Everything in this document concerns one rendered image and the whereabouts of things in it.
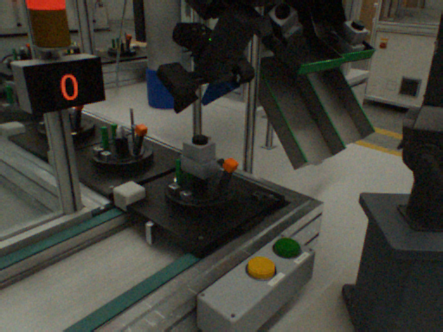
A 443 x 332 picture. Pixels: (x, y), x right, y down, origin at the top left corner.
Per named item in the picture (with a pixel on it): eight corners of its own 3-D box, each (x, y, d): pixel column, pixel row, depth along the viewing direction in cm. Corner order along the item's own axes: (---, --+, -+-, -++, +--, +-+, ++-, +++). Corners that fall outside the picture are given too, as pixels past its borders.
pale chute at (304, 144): (333, 156, 95) (347, 148, 92) (294, 170, 88) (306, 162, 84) (279, 55, 101) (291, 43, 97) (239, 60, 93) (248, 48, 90)
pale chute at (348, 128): (362, 139, 105) (375, 131, 102) (329, 150, 98) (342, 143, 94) (312, 47, 111) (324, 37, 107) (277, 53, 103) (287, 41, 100)
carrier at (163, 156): (195, 166, 97) (195, 116, 92) (109, 202, 81) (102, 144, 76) (134, 139, 112) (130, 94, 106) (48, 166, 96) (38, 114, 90)
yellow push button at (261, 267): (279, 274, 63) (279, 264, 62) (263, 287, 60) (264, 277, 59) (258, 262, 65) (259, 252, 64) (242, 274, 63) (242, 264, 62)
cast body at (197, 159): (220, 172, 78) (221, 138, 75) (203, 180, 75) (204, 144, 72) (189, 160, 83) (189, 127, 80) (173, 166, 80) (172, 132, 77)
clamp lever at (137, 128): (142, 155, 92) (148, 128, 87) (135, 156, 90) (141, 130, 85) (132, 144, 93) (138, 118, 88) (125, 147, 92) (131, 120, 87)
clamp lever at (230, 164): (227, 193, 76) (240, 162, 72) (220, 197, 75) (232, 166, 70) (214, 181, 78) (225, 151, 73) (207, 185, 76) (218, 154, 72)
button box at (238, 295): (312, 278, 70) (317, 249, 67) (232, 355, 56) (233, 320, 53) (278, 260, 74) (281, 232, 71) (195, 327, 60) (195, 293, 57)
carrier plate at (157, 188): (284, 204, 82) (285, 194, 81) (200, 258, 66) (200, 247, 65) (200, 168, 97) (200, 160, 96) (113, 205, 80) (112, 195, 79)
